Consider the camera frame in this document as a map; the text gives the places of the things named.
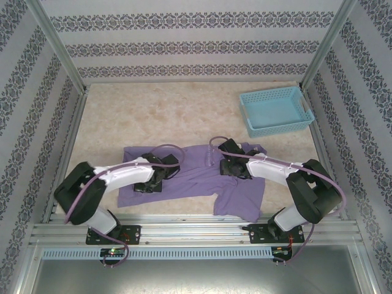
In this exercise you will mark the purple t-shirt with white print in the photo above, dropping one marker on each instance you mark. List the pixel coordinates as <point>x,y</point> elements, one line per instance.
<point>190,183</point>

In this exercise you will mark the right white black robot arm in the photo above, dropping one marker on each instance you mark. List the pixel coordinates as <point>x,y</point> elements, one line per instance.
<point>266,170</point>

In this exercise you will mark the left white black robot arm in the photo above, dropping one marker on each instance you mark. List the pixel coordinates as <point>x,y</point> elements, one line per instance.
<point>125,177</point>

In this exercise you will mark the light blue plastic basket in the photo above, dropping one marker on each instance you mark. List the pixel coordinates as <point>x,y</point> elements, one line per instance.
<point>275,110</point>

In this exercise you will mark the circuit board with green light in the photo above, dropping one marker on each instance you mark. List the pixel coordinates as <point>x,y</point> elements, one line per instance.
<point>113,252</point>

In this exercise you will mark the small circuit board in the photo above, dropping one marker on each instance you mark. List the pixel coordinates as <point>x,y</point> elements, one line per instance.
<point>281,251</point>

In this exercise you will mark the metal base panel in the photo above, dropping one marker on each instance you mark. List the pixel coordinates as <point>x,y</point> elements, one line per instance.
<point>196,278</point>

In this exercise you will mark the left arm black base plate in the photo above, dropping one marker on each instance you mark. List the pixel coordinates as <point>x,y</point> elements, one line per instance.
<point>128,234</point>

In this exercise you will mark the aluminium mounting rail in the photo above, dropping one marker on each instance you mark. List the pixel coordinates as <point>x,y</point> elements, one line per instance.
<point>196,229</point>

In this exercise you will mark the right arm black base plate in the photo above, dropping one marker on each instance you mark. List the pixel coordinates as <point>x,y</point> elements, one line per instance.
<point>258,232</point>

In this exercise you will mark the aluminium side rail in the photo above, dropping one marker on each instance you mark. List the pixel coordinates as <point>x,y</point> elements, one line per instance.
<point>79,110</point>
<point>320,147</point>

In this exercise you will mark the aluminium frame beam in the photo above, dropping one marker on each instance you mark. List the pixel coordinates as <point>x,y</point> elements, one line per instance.
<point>367,275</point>
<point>21,272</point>

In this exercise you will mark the aluminium frame post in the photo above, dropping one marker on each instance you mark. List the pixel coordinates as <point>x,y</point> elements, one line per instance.
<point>55,43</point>
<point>330,39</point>

